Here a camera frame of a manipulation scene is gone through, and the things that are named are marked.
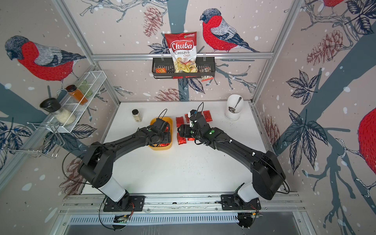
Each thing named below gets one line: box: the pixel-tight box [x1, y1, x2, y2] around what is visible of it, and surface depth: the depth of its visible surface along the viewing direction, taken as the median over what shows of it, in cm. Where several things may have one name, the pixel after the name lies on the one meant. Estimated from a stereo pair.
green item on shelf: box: [77, 79, 93, 98], surface depth 78 cm
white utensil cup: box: [225, 94, 244, 121], surface depth 106 cm
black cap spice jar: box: [131, 108, 143, 123], surface depth 105 cm
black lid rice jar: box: [39, 97, 76, 126], surface depth 64 cm
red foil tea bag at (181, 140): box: [176, 132, 187, 145], surface depth 98 cm
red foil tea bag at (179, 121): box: [175, 116, 185, 128], surface depth 109 cm
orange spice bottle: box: [65, 84, 89, 106], surface depth 73 cm
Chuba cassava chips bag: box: [164, 31, 198, 73], surface depth 84 cm
